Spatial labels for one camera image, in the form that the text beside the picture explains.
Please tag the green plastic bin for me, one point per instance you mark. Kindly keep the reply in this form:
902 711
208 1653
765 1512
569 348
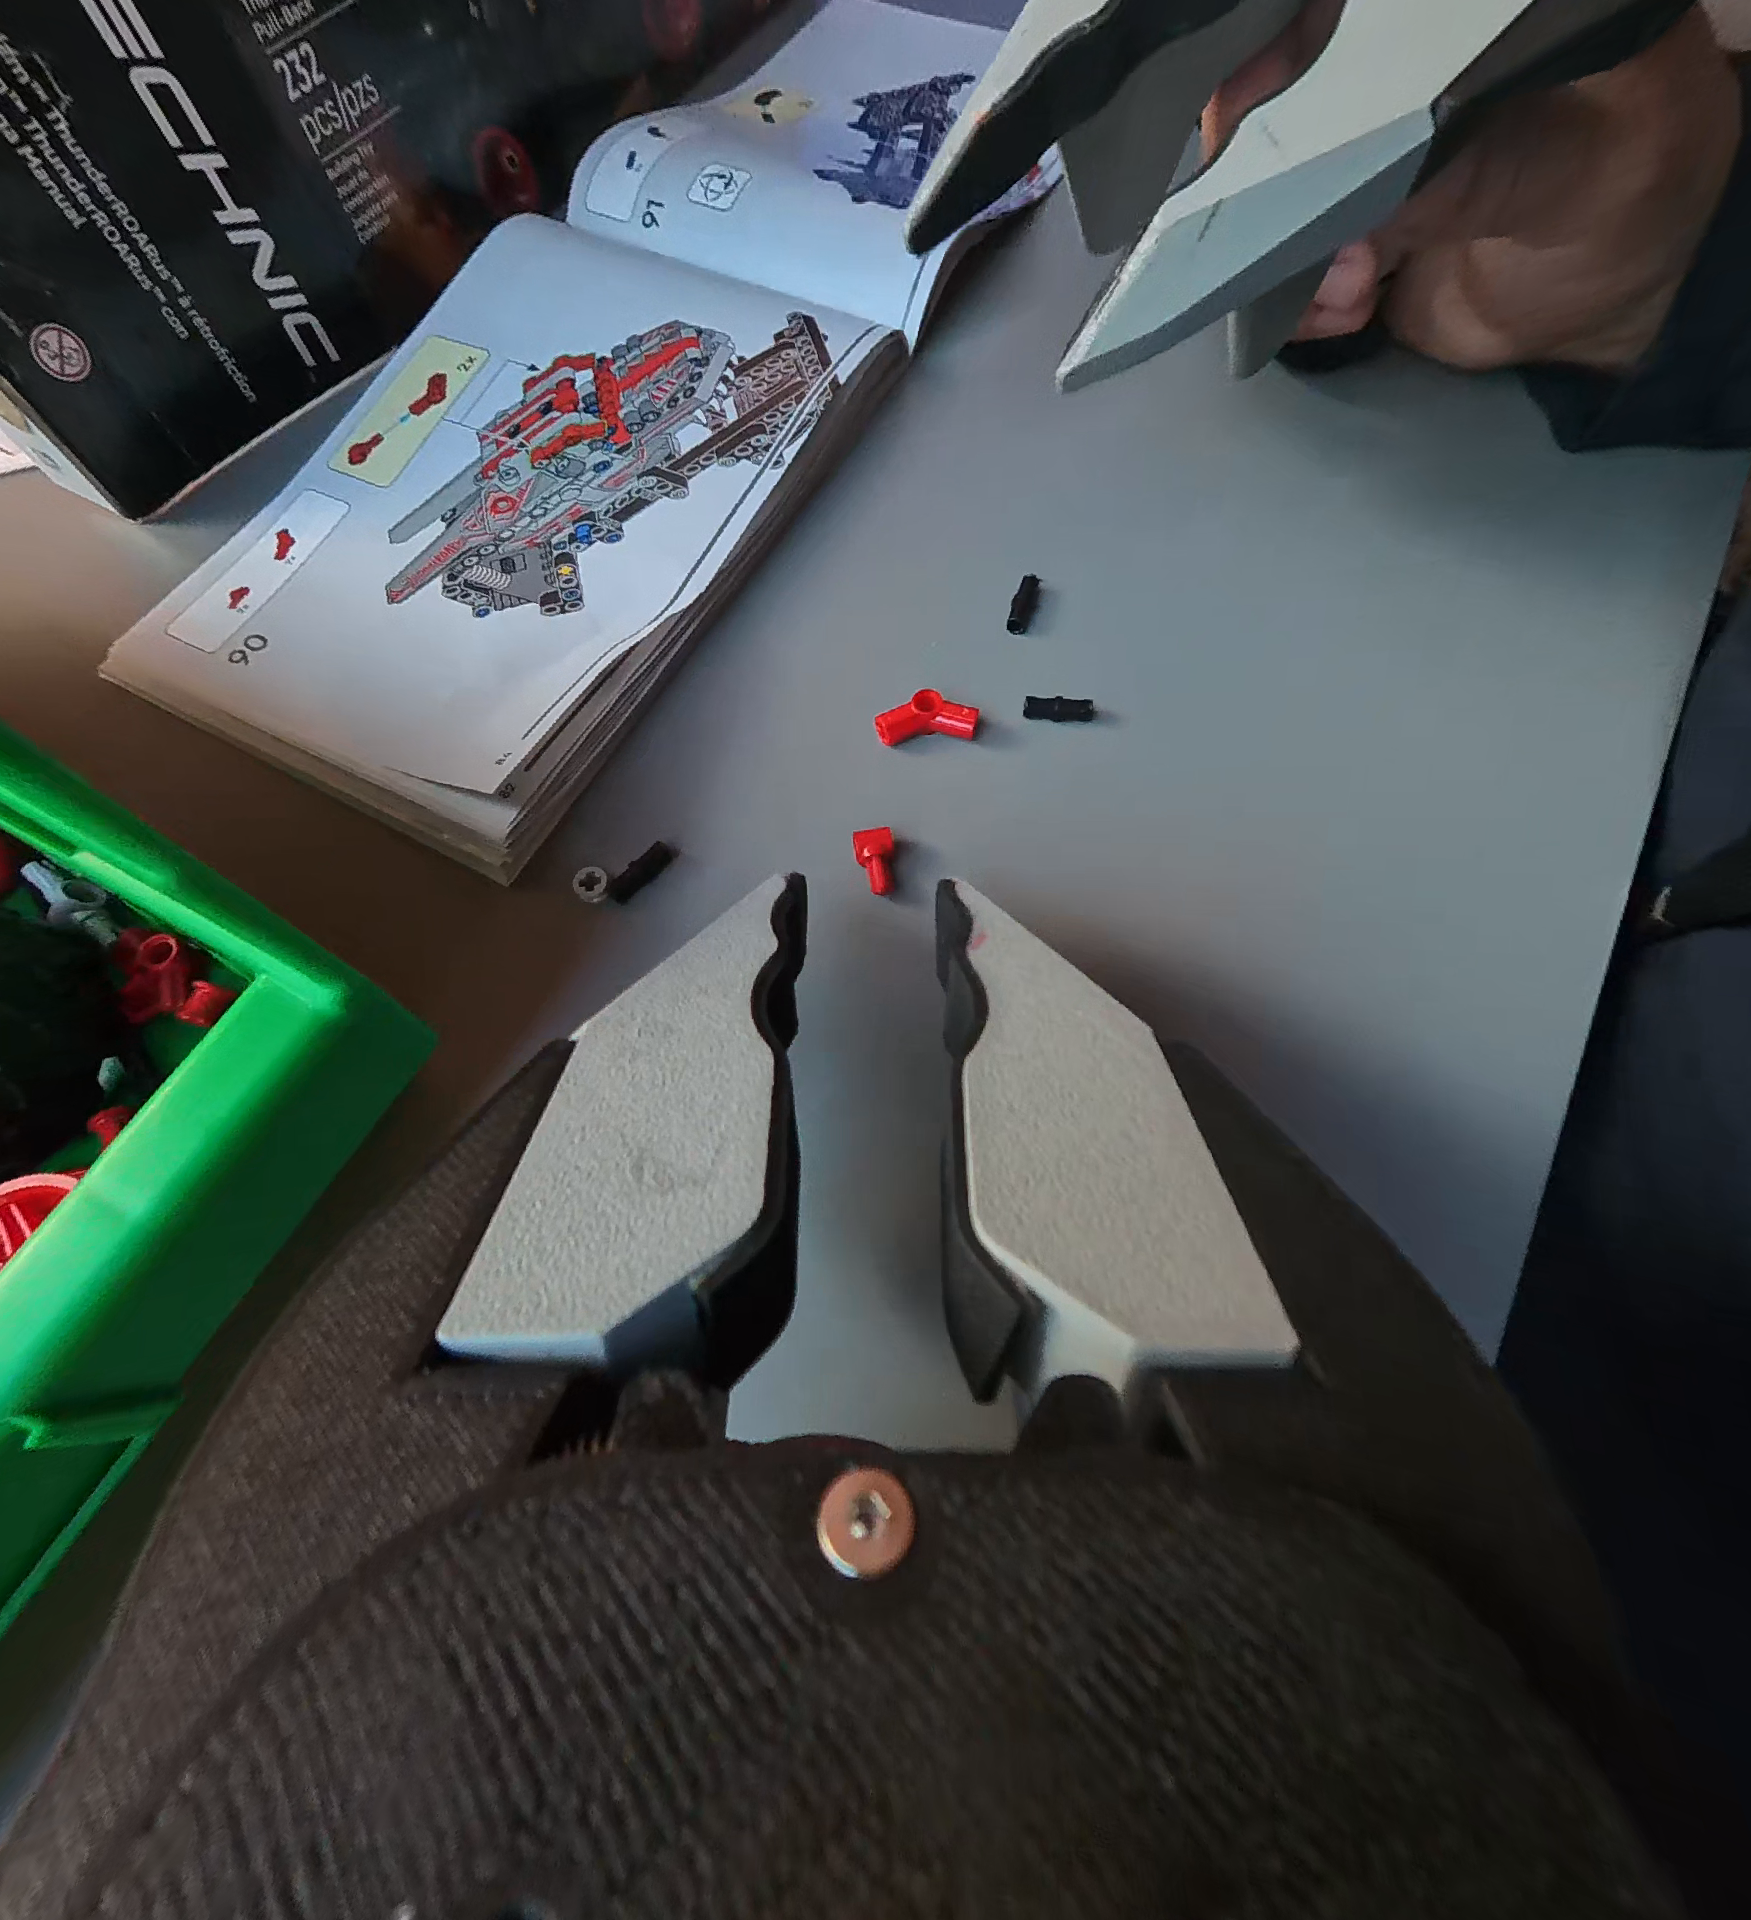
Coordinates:
139 1322

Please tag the person's dark clothed body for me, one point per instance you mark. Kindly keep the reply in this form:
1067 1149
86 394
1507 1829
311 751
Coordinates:
1686 1350

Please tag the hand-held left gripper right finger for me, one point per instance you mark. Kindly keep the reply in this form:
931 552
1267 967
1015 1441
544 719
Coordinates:
1102 1185

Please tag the black and grey lego axle pin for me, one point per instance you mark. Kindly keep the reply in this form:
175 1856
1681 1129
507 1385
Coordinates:
623 873

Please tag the black lego tyre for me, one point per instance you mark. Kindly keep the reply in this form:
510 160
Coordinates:
35 1034

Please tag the red angled lego connector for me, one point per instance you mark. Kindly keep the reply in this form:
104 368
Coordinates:
926 719

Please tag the person's right hand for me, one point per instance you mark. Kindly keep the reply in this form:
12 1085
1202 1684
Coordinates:
1550 225

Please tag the black lego set box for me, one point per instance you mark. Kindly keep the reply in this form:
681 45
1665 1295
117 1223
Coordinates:
139 179

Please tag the lego instruction booklet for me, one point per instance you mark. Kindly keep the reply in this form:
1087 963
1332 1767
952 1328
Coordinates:
636 450

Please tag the small red lego piece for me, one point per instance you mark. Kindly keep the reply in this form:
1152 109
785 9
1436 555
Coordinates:
874 861

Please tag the pile of small lego pieces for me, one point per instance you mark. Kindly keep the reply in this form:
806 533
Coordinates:
155 969

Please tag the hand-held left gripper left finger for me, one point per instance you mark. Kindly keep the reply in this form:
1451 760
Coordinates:
621 1156

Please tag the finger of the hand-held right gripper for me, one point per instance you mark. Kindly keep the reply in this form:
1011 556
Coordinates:
1115 76
1265 225

